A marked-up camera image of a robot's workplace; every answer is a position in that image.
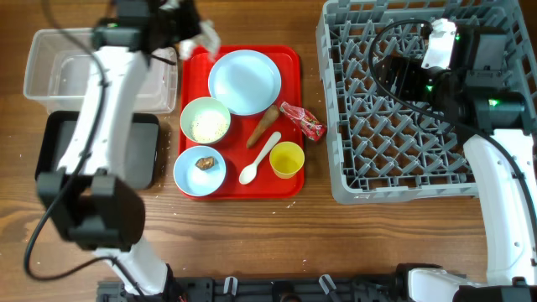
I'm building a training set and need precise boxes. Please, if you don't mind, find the white napkin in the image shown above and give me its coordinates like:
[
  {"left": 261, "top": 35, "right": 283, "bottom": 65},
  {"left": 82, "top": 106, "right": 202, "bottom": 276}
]
[{"left": 179, "top": 19, "right": 221, "bottom": 61}]

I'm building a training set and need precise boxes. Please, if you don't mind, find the red snack wrapper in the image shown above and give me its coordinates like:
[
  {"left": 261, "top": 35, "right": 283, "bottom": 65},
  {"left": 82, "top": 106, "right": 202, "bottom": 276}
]
[{"left": 279, "top": 102, "right": 326, "bottom": 142}]

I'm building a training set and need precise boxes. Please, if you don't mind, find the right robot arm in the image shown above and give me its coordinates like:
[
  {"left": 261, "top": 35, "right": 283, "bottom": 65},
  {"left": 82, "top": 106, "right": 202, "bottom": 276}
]
[{"left": 369, "top": 19, "right": 536, "bottom": 301}]

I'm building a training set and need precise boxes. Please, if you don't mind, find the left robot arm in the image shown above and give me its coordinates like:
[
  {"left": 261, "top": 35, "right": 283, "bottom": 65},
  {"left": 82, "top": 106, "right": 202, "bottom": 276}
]
[{"left": 37, "top": 1, "right": 211, "bottom": 301}]

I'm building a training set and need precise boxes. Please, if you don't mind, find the grey dishwasher rack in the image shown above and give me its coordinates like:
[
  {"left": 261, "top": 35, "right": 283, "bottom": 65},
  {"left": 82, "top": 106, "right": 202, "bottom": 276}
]
[{"left": 315, "top": 1, "right": 536, "bottom": 205}]

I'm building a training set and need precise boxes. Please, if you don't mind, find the clear plastic waste bin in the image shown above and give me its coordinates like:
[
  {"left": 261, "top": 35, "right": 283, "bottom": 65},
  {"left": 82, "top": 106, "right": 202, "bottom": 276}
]
[{"left": 23, "top": 29, "right": 178, "bottom": 114}]

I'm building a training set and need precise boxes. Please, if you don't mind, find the large light blue plate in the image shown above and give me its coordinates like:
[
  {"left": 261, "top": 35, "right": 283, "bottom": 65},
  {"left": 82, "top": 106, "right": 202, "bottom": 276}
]
[{"left": 208, "top": 49, "right": 282, "bottom": 116}]

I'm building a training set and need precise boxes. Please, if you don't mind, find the light green bowl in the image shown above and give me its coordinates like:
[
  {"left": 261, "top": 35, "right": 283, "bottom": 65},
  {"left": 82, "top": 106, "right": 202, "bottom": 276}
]
[{"left": 180, "top": 96, "right": 232, "bottom": 144}]

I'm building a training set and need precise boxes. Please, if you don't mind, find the red serving tray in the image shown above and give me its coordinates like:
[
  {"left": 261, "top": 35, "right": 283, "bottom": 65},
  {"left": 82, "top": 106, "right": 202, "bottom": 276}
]
[{"left": 180, "top": 45, "right": 305, "bottom": 200}]

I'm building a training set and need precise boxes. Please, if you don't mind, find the brown carrot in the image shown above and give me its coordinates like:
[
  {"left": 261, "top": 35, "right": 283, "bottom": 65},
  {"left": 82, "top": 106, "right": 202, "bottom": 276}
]
[{"left": 246, "top": 105, "right": 279, "bottom": 148}]

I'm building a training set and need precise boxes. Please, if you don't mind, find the brown food scrap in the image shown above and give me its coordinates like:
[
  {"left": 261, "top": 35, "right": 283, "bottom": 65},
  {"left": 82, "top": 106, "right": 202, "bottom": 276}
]
[{"left": 196, "top": 156, "right": 216, "bottom": 171}]

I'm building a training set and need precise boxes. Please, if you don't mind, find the yellow plastic cup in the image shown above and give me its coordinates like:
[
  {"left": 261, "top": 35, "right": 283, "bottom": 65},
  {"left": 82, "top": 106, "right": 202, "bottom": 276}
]
[{"left": 269, "top": 141, "right": 305, "bottom": 180}]

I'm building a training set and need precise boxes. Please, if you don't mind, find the black rectangular tray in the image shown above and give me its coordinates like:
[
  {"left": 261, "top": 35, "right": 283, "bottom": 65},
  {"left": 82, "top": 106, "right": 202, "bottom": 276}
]
[{"left": 34, "top": 111, "right": 160, "bottom": 190}]

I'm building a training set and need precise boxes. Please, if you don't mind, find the small light blue plate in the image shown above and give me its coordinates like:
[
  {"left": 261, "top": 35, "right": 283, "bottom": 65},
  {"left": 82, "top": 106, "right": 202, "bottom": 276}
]
[{"left": 173, "top": 145, "right": 227, "bottom": 197}]

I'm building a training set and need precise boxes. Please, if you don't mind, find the white plastic spoon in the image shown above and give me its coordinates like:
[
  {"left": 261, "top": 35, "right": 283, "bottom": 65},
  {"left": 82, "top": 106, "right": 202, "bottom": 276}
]
[{"left": 239, "top": 132, "right": 282, "bottom": 185}]

